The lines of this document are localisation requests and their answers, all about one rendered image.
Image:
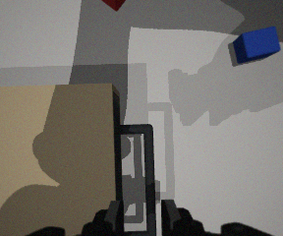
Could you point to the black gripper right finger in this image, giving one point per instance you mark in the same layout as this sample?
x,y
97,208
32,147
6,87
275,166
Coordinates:
x,y
171,220

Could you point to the dark red block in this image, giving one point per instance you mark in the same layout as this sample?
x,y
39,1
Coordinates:
x,y
114,4

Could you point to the blue block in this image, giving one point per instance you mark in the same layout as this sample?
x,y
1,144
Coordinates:
x,y
256,44

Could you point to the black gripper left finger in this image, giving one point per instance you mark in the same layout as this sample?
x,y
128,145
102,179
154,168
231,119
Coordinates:
x,y
113,222

